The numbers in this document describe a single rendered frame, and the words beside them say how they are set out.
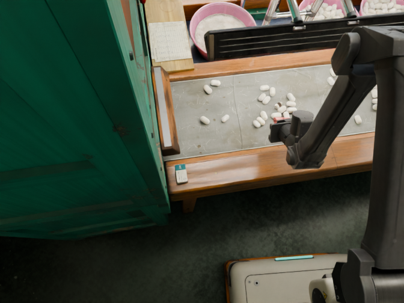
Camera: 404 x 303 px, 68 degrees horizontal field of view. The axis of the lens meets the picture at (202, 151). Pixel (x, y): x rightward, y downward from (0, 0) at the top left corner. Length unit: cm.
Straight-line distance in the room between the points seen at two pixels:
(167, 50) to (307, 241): 129
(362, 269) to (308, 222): 136
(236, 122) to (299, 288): 84
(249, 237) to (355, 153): 84
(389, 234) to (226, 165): 61
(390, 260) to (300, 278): 104
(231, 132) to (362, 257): 68
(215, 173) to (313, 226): 101
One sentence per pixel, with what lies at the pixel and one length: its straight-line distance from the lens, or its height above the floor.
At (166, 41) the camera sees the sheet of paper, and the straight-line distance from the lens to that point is 121.
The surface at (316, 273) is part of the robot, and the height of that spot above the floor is 28.
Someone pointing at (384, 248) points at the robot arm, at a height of 129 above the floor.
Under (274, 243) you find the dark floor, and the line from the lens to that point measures 181.
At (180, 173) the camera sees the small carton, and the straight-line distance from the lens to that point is 98.
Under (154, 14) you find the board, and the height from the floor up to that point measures 78.
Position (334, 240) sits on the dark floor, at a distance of 194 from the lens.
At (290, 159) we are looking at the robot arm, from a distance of 83.
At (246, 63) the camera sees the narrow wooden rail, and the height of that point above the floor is 76.
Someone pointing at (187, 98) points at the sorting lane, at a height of 74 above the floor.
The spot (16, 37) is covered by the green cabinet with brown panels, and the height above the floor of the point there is 158.
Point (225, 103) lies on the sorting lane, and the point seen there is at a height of 74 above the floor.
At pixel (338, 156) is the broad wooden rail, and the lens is 115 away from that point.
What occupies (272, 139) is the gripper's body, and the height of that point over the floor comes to 86.
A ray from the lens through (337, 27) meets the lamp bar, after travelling 94.
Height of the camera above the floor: 174
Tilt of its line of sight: 72 degrees down
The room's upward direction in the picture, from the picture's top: 12 degrees clockwise
